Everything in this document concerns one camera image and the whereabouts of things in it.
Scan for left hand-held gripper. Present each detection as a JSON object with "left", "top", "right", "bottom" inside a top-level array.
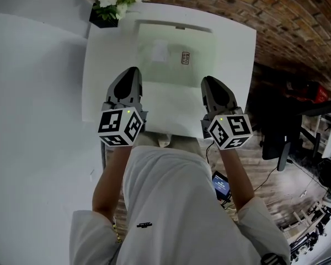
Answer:
[{"left": 97, "top": 66, "right": 149, "bottom": 147}]

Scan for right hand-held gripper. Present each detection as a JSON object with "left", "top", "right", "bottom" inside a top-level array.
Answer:
[{"left": 200, "top": 76, "right": 253, "bottom": 150}]

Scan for clear plastic item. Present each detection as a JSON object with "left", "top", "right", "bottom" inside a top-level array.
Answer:
[{"left": 134, "top": 19, "right": 217, "bottom": 89}]

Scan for person's left forearm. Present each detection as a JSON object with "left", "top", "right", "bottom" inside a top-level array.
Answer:
[{"left": 92, "top": 144, "right": 134, "bottom": 224}]

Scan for person's right forearm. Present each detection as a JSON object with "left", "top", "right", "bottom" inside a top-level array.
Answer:
[{"left": 218, "top": 145, "right": 256, "bottom": 215}]

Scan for white table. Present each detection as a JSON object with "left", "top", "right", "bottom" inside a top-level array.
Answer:
[{"left": 82, "top": 3, "right": 258, "bottom": 141}]

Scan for black planter box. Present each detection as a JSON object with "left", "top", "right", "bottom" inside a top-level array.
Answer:
[{"left": 89, "top": 6, "right": 119, "bottom": 29}]

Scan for person's beige trousers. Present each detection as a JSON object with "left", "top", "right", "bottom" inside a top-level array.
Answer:
[{"left": 137, "top": 132, "right": 202, "bottom": 161}]

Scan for black office chair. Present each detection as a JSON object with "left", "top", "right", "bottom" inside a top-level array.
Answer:
[{"left": 260, "top": 97, "right": 331, "bottom": 172}]

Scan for black device with screen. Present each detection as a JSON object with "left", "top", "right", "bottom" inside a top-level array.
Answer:
[{"left": 211, "top": 171, "right": 233, "bottom": 204}]

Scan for red crate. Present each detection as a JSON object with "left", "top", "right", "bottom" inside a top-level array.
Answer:
[{"left": 286, "top": 80, "right": 329, "bottom": 105}]

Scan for person's white shirt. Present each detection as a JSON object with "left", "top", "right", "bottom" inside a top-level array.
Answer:
[{"left": 68, "top": 145, "right": 292, "bottom": 265}]

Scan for black cable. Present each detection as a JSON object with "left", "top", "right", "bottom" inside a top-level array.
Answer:
[{"left": 205, "top": 141, "right": 216, "bottom": 166}]

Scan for yellow bracelet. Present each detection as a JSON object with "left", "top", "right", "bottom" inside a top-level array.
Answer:
[{"left": 111, "top": 216, "right": 122, "bottom": 244}]

